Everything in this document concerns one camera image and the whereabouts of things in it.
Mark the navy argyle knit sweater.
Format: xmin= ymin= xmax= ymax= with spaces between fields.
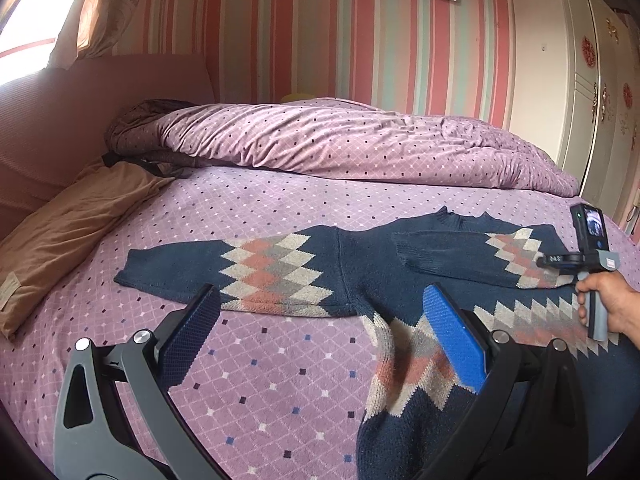
xmin=115 ymin=210 xmax=639 ymax=479

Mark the right hand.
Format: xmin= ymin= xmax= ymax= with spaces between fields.
xmin=576 ymin=271 xmax=640 ymax=348

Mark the purple diamond-pattern bedsheet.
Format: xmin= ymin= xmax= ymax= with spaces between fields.
xmin=0 ymin=164 xmax=640 ymax=480

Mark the tan brown pillow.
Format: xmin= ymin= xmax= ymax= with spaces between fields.
xmin=1 ymin=162 xmax=171 ymax=339

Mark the white wardrobe with decals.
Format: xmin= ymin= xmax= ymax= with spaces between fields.
xmin=509 ymin=0 xmax=639 ymax=226

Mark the dark brown blanket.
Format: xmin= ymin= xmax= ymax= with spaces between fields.
xmin=102 ymin=99 xmax=204 ymax=178

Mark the pink padded headboard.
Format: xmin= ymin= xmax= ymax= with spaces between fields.
xmin=1 ymin=54 xmax=214 ymax=235

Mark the beige curtain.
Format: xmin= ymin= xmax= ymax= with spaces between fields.
xmin=47 ymin=0 xmax=140 ymax=70

